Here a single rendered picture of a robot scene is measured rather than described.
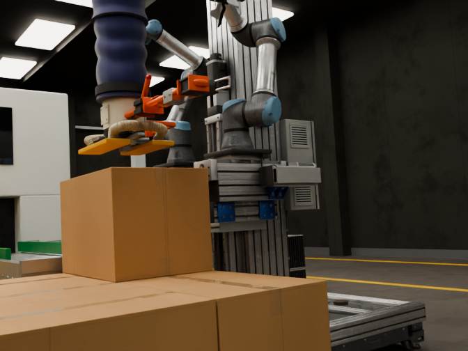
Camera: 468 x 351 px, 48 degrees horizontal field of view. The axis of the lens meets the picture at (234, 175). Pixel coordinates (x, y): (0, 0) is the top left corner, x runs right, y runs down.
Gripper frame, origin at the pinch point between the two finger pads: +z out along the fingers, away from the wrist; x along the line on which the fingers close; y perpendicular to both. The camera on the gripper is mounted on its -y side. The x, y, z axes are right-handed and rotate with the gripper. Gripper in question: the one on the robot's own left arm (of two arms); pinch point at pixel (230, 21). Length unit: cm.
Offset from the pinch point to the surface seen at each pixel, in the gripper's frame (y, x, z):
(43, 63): -174, -819, -232
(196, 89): 33, 25, 37
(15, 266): 62, -84, 94
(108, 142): 43, -23, 47
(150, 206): 34, -9, 72
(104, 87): 39, -34, 23
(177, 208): 23, -9, 73
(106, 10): 38, -32, -9
